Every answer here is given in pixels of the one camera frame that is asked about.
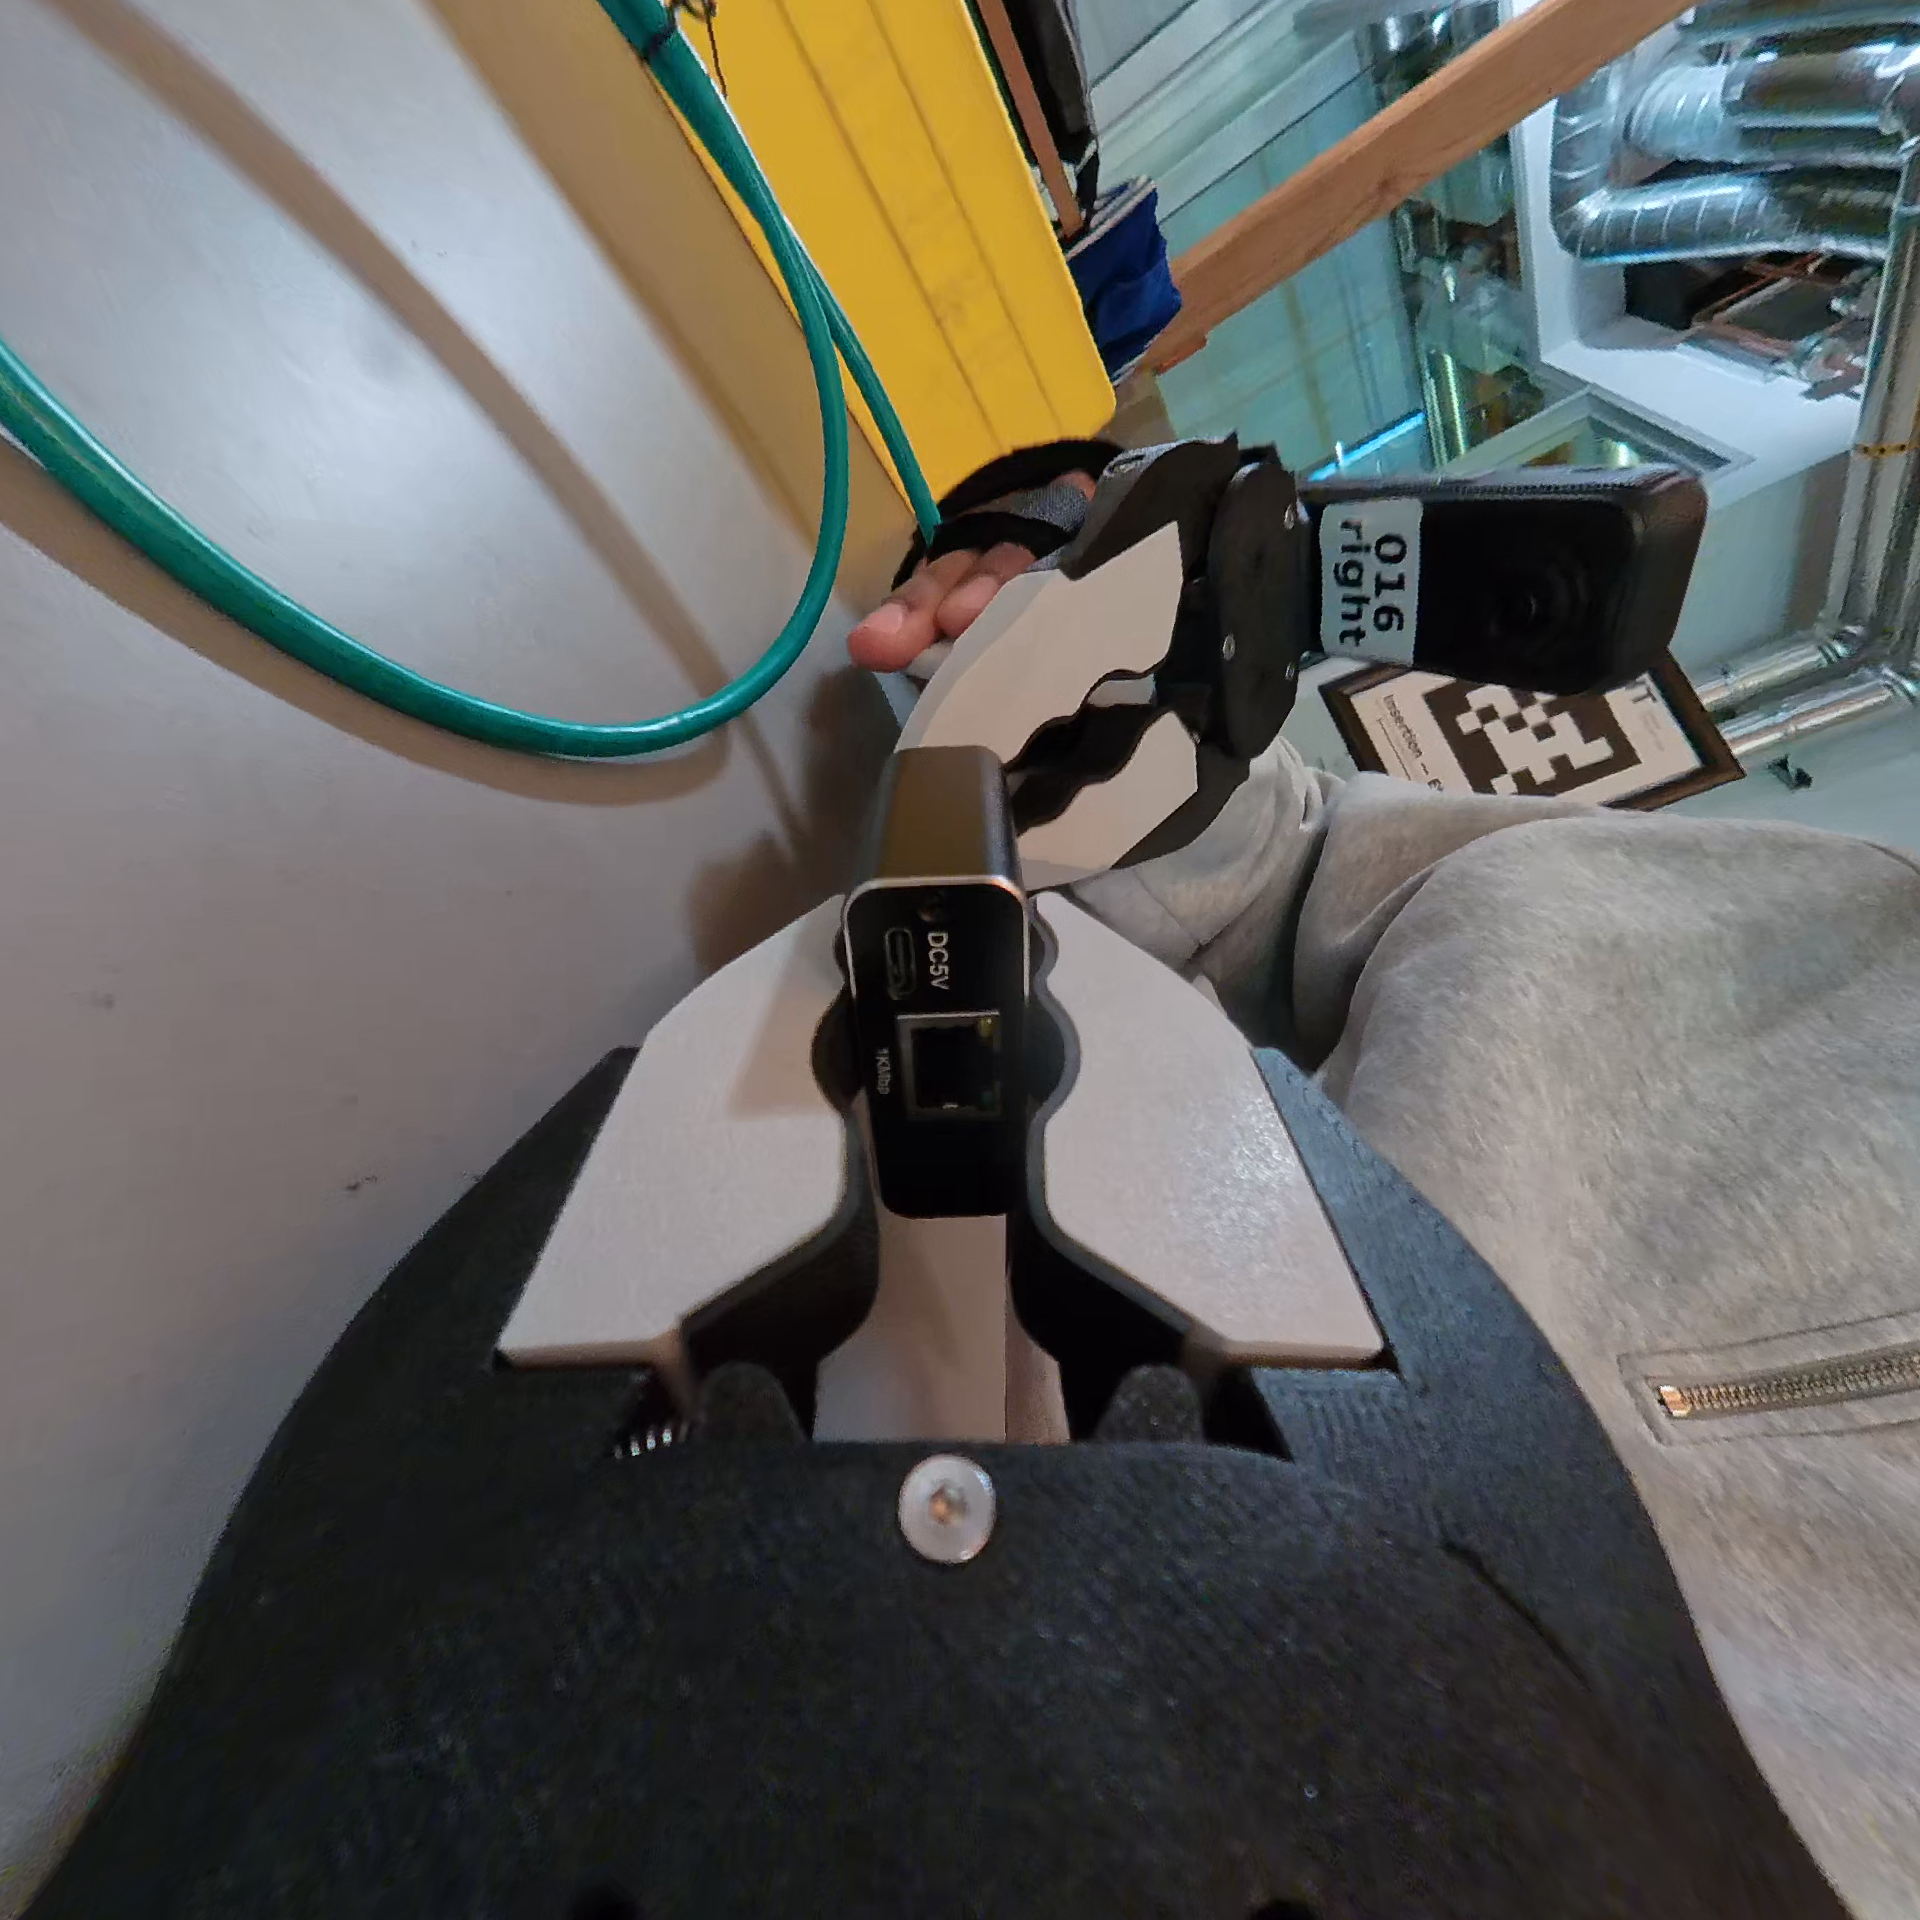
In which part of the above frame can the wooden railing beam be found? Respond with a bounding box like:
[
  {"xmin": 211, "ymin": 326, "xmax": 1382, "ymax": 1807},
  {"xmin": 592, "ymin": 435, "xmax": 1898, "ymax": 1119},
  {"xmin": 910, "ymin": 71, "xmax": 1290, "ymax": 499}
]
[{"xmin": 1148, "ymin": 0, "xmax": 1698, "ymax": 369}]

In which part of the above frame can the cluster of silver pipes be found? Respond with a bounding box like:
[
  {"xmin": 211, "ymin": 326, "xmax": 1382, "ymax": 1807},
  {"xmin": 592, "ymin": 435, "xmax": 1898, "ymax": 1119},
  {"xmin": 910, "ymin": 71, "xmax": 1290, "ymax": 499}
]
[{"xmin": 1551, "ymin": 0, "xmax": 1920, "ymax": 788}]

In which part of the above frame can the black network splitter box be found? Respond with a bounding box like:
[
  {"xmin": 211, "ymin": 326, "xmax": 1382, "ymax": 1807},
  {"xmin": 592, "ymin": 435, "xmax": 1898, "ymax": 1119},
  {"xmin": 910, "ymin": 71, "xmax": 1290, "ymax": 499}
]
[{"xmin": 841, "ymin": 741, "xmax": 1039, "ymax": 1217}]

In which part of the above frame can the person's right forearm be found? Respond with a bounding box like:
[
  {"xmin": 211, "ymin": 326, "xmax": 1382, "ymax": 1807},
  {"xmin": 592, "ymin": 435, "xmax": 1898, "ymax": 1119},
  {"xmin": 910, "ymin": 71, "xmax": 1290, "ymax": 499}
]
[{"xmin": 1046, "ymin": 734, "xmax": 1365, "ymax": 1076}]

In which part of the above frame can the blue striped bag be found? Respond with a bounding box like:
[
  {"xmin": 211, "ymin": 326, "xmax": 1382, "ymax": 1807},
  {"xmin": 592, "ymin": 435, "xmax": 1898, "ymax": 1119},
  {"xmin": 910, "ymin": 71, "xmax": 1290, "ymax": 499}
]
[{"xmin": 1072, "ymin": 177, "xmax": 1186, "ymax": 391}]

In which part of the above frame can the yellow plastic bin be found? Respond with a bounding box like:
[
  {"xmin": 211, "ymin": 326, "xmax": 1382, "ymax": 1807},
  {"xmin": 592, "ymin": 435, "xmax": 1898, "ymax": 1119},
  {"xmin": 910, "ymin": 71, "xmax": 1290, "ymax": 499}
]
[{"xmin": 657, "ymin": 0, "xmax": 1126, "ymax": 522}]

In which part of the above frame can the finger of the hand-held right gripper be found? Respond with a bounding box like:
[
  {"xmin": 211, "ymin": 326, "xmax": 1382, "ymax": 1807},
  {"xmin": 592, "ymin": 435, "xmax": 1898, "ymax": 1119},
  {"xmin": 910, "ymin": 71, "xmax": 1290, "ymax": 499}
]
[
  {"xmin": 998, "ymin": 695, "xmax": 1254, "ymax": 887},
  {"xmin": 897, "ymin": 530, "xmax": 1188, "ymax": 766}
]

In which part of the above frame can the white cabinet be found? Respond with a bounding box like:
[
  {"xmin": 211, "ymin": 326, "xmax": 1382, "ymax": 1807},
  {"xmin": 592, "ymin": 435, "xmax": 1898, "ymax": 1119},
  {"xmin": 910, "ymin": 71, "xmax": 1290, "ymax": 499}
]
[{"xmin": 1507, "ymin": 99, "xmax": 1755, "ymax": 470}]

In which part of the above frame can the green network cable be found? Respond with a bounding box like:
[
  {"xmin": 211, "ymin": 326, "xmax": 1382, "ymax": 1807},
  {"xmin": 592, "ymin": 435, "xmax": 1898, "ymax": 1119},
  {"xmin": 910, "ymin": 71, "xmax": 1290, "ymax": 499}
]
[{"xmin": 0, "ymin": 0, "xmax": 949, "ymax": 764}]

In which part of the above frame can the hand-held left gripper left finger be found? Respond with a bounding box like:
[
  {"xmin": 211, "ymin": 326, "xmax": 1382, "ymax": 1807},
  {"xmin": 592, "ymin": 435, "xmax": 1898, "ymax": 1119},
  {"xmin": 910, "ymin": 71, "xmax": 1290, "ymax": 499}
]
[{"xmin": 502, "ymin": 894, "xmax": 887, "ymax": 1373}]

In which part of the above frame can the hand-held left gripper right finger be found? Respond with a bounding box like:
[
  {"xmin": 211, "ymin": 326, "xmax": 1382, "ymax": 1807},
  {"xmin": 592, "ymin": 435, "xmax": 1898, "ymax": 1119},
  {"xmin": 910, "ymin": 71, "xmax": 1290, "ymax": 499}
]
[{"xmin": 1014, "ymin": 887, "xmax": 1390, "ymax": 1373}]

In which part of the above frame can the person's right hand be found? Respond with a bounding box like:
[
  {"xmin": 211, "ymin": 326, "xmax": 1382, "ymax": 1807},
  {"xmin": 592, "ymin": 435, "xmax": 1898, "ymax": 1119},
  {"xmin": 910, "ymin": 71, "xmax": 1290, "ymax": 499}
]
[{"xmin": 846, "ymin": 543, "xmax": 1039, "ymax": 675}]

